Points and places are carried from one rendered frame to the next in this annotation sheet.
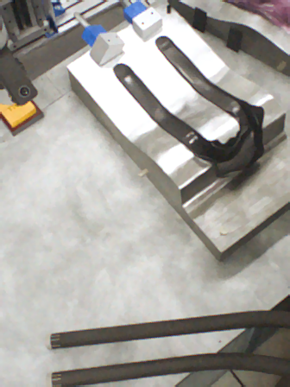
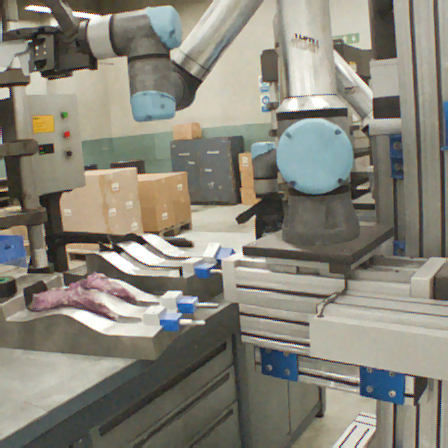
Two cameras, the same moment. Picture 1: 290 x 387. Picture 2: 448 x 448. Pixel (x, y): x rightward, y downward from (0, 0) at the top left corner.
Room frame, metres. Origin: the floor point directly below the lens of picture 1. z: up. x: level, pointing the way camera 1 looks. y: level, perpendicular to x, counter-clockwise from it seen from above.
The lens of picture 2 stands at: (2.22, -0.50, 1.26)
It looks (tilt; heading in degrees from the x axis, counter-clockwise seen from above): 10 degrees down; 157
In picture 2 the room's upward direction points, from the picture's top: 5 degrees counter-clockwise
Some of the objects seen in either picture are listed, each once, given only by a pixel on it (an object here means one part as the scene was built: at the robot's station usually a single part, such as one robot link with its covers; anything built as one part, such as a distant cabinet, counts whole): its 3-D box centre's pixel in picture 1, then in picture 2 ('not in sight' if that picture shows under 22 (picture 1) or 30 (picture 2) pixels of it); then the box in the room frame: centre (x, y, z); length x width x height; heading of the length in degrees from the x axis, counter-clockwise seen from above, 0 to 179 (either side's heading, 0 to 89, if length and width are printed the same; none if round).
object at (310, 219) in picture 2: not in sight; (319, 210); (1.41, 0.06, 1.09); 0.15 x 0.15 x 0.10
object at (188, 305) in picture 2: not in sight; (191, 305); (1.12, -0.12, 0.86); 0.13 x 0.05 x 0.05; 50
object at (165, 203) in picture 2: not in sight; (134, 206); (-4.24, 1.12, 0.37); 1.20 x 0.82 x 0.74; 40
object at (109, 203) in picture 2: not in sight; (84, 213); (-3.58, 0.35, 0.47); 1.22 x 0.80 x 0.94; 36
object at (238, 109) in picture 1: (192, 100); (146, 251); (0.75, -0.11, 0.92); 0.35 x 0.16 x 0.09; 33
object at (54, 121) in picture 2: not in sight; (59, 270); (0.02, -0.32, 0.74); 0.31 x 0.22 x 1.47; 123
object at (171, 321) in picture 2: not in sight; (176, 322); (1.20, -0.18, 0.86); 0.13 x 0.05 x 0.05; 50
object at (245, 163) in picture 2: not in sight; (266, 177); (-5.04, 3.50, 0.42); 0.86 x 0.33 x 0.83; 32
